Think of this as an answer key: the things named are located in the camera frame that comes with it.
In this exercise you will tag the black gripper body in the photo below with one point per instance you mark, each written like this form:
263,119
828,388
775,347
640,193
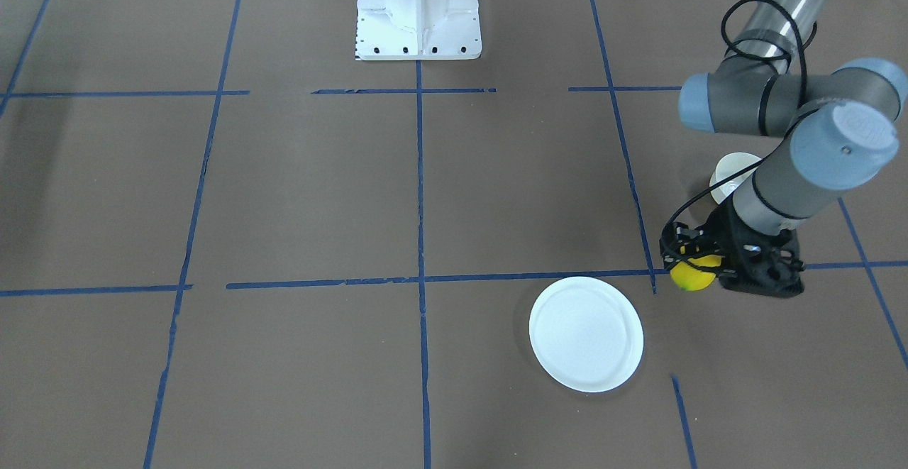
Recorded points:
723,237

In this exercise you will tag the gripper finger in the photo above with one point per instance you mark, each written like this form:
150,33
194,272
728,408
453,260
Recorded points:
681,237
700,256

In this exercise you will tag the yellow lemon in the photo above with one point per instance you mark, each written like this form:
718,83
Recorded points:
688,279

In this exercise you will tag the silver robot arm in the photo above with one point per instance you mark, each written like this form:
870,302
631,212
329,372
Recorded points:
836,132

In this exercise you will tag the white plastic bowl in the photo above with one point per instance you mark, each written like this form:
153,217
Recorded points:
727,166

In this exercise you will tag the white round plate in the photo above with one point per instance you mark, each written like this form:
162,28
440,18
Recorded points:
586,334

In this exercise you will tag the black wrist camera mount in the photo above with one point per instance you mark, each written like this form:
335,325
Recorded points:
768,266

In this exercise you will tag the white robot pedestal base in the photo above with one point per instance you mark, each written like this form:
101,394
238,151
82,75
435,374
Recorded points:
393,30

